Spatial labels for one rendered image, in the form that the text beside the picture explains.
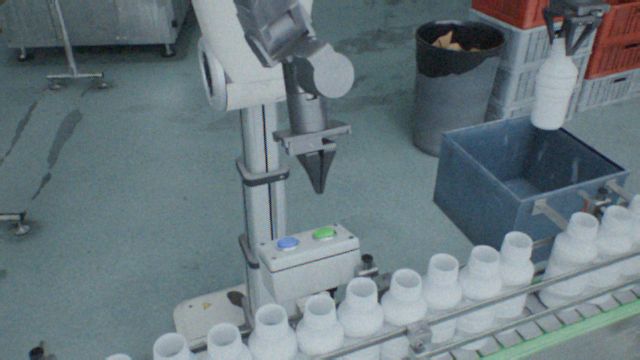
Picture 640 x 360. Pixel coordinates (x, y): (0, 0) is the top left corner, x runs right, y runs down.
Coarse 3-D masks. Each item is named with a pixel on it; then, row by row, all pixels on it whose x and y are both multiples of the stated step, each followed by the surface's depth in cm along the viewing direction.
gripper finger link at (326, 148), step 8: (320, 136) 79; (296, 144) 78; (304, 144) 79; (312, 144) 79; (320, 144) 80; (328, 144) 80; (288, 152) 79; (296, 152) 79; (304, 152) 79; (320, 152) 82; (328, 152) 80; (320, 160) 85; (328, 160) 81; (320, 168) 82; (328, 168) 82; (320, 176) 83; (320, 184) 84; (320, 192) 84
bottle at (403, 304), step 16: (400, 272) 73; (416, 272) 73; (400, 288) 71; (416, 288) 71; (384, 304) 74; (400, 304) 72; (416, 304) 73; (384, 320) 74; (400, 320) 72; (416, 320) 72; (384, 352) 77; (400, 352) 75
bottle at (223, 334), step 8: (216, 328) 66; (224, 328) 66; (232, 328) 66; (208, 336) 64; (216, 336) 66; (224, 336) 67; (232, 336) 67; (240, 336) 65; (208, 344) 64; (216, 344) 67; (224, 344) 70; (232, 344) 63; (240, 344) 65; (208, 352) 65; (216, 352) 64; (224, 352) 64; (232, 352) 64; (240, 352) 66; (248, 352) 68
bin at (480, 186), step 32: (480, 128) 148; (512, 128) 152; (448, 160) 144; (480, 160) 154; (512, 160) 159; (544, 160) 155; (576, 160) 144; (608, 160) 135; (448, 192) 148; (480, 192) 134; (512, 192) 159; (544, 192) 158; (576, 192) 127; (480, 224) 137; (512, 224) 125; (544, 224) 129; (544, 256) 136
